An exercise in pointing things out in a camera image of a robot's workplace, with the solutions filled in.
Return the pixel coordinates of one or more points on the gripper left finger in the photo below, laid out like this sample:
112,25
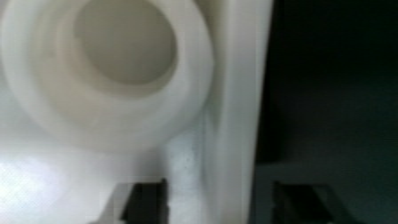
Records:
137,205

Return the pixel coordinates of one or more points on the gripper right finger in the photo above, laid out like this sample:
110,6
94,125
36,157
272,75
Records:
308,205

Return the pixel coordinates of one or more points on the white square table top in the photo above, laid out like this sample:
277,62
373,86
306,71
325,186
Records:
130,94

